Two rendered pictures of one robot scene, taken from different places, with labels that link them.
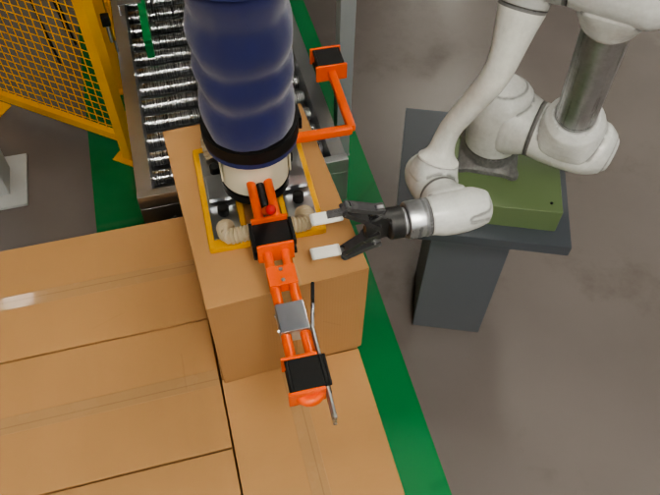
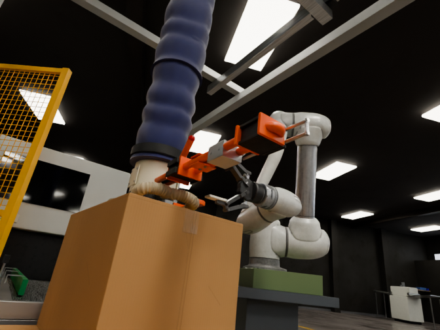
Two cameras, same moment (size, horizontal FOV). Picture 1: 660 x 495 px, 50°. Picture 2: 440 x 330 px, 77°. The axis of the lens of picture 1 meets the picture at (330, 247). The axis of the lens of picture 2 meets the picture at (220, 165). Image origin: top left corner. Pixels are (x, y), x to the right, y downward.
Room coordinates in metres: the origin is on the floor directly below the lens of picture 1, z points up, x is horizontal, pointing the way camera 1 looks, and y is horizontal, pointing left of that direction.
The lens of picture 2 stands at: (0.11, 0.29, 0.77)
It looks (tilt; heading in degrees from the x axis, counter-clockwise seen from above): 22 degrees up; 341
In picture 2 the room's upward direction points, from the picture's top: 7 degrees clockwise
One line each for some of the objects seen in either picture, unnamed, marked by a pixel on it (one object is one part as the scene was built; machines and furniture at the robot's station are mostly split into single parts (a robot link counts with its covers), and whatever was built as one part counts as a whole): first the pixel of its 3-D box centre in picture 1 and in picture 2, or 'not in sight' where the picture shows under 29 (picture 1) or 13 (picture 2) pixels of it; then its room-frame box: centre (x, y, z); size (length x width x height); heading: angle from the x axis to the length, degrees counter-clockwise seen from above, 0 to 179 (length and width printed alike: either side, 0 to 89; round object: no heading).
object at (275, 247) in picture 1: (272, 238); (184, 171); (0.94, 0.13, 1.07); 0.10 x 0.08 x 0.06; 105
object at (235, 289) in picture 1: (263, 240); (135, 276); (1.17, 0.19, 0.74); 0.60 x 0.40 x 0.40; 19
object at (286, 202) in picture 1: (293, 179); not in sight; (1.20, 0.10, 0.97); 0.34 x 0.10 x 0.05; 15
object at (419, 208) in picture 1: (414, 218); (263, 196); (1.00, -0.19, 1.07); 0.09 x 0.06 x 0.09; 15
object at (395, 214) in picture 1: (383, 224); (248, 190); (0.98, -0.12, 1.07); 0.09 x 0.07 x 0.08; 105
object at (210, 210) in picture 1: (219, 192); not in sight; (1.15, 0.28, 0.97); 0.34 x 0.10 x 0.05; 15
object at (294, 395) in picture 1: (302, 378); (258, 135); (0.60, 0.05, 1.07); 0.08 x 0.07 x 0.05; 15
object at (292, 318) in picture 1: (292, 320); (224, 154); (0.73, 0.07, 1.07); 0.07 x 0.07 x 0.04; 15
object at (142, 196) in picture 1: (245, 181); (95, 312); (1.53, 0.29, 0.58); 0.70 x 0.03 x 0.06; 106
